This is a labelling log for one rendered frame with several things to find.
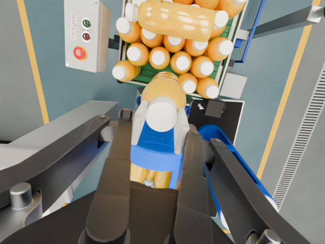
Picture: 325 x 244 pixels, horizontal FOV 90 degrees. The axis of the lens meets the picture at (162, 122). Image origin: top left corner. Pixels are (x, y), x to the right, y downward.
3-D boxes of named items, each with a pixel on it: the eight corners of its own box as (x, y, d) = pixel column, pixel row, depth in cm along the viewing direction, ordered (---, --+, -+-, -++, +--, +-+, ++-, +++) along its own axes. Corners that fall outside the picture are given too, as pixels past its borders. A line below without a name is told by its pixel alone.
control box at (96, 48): (81, 65, 62) (64, 66, 52) (81, 3, 55) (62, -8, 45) (107, 70, 62) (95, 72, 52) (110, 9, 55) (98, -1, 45)
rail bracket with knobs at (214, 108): (195, 107, 76) (199, 114, 67) (199, 92, 74) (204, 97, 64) (215, 111, 77) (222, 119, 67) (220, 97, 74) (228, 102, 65)
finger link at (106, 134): (126, 146, 14) (90, 140, 13) (136, 124, 18) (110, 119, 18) (128, 130, 13) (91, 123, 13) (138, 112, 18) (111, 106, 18)
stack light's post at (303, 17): (211, 47, 148) (305, 20, 46) (212, 42, 147) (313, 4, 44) (214, 48, 148) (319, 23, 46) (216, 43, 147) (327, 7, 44)
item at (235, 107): (174, 205, 218) (175, 215, 204) (186, 94, 164) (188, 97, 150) (214, 207, 217) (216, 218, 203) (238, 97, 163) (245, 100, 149)
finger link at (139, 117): (136, 146, 16) (128, 144, 15) (144, 120, 22) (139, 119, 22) (141, 117, 14) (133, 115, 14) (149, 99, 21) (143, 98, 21)
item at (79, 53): (74, 58, 51) (72, 58, 50) (74, 45, 50) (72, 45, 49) (86, 60, 51) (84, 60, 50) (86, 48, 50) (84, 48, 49)
